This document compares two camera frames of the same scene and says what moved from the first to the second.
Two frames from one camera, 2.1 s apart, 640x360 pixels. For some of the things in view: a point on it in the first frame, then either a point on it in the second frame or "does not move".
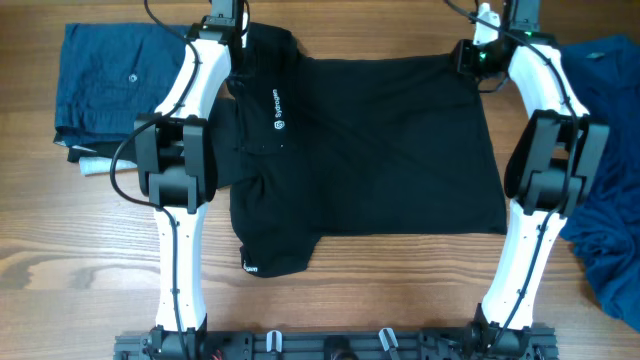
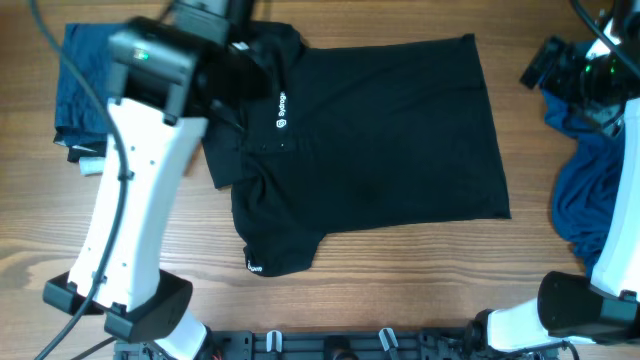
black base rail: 338,344 does not move
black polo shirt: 378,145 does not move
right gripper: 461,52 → 566,56
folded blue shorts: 111,74 does not move
